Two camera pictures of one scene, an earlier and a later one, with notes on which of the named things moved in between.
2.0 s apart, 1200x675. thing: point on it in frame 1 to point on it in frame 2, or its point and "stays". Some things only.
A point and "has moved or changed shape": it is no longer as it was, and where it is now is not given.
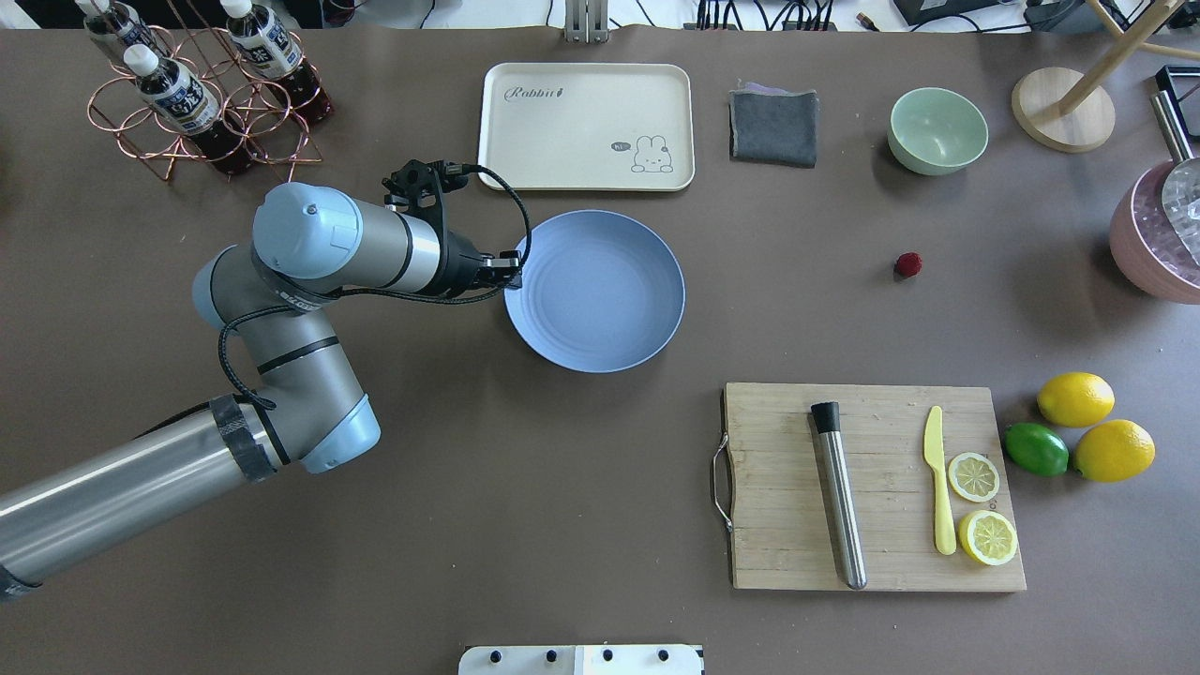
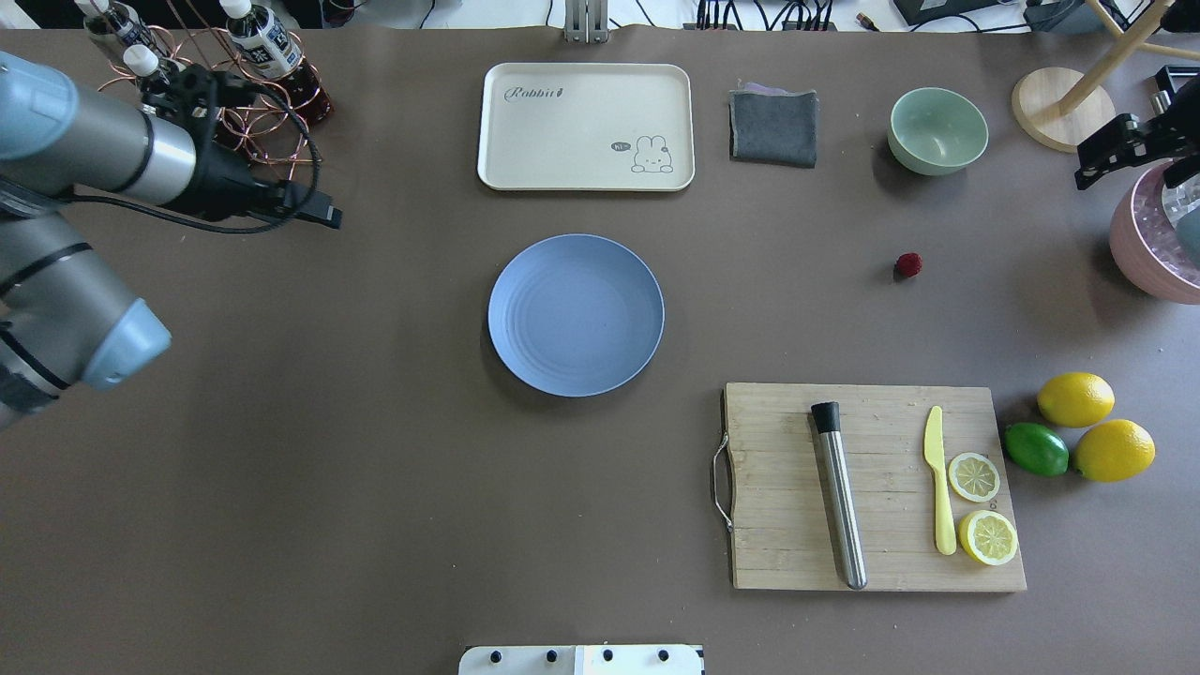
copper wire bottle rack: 212,93 stays
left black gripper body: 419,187 to 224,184
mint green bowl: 935,131 stays
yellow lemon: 1075,399 stays
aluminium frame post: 586,22 stays
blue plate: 600,293 has moved or changed shape
